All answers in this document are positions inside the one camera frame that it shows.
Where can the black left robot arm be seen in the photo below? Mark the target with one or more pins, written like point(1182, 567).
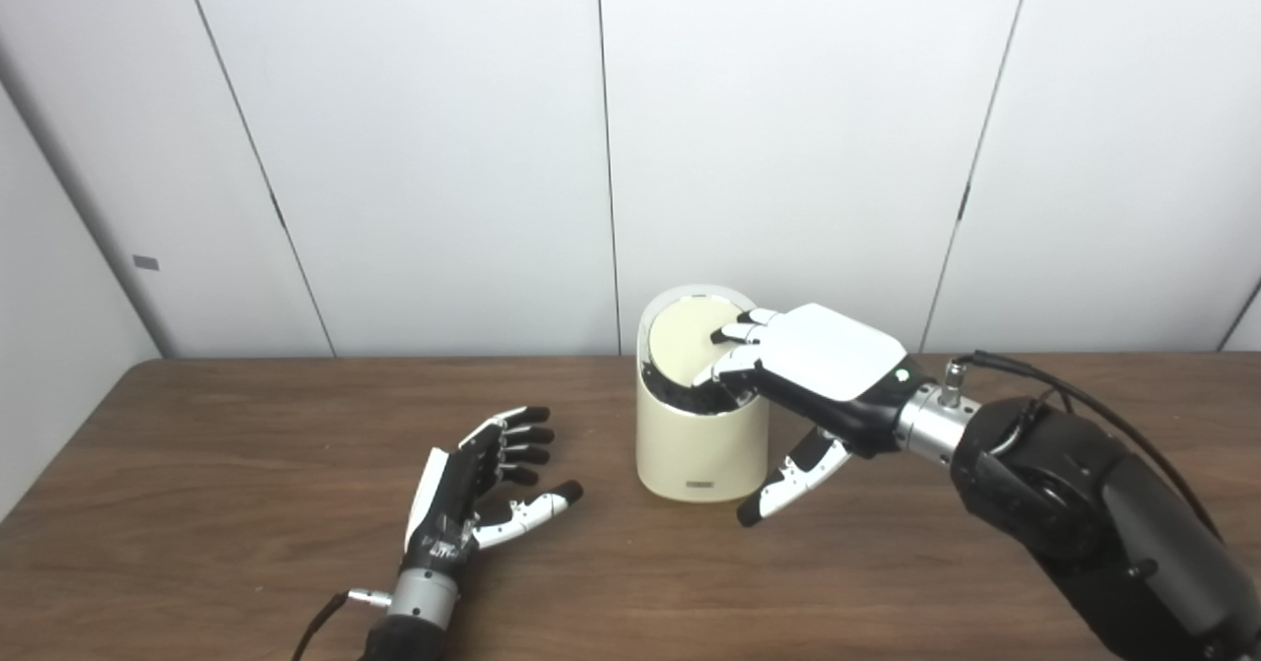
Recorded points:
point(419, 612)

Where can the small gray wall tag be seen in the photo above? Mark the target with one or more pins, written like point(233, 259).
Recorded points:
point(146, 263)

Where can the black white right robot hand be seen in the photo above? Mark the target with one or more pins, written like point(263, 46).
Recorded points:
point(828, 356)

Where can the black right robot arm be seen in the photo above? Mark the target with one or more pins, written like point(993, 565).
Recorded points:
point(1084, 503)

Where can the cream-colored bin body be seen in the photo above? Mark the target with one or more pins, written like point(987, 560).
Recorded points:
point(690, 449)

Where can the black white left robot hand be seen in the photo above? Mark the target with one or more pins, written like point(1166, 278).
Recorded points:
point(448, 513)

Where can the cream round bin lid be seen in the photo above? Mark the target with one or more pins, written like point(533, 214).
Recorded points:
point(680, 341)

